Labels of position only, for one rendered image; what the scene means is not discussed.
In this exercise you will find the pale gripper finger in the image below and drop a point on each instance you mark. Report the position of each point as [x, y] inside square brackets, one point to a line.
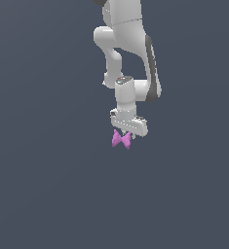
[133, 135]

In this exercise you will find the pink bow-shaped object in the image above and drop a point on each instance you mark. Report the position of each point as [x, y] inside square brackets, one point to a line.
[121, 139]

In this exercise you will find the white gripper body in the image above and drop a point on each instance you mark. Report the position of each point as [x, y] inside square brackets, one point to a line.
[129, 123]

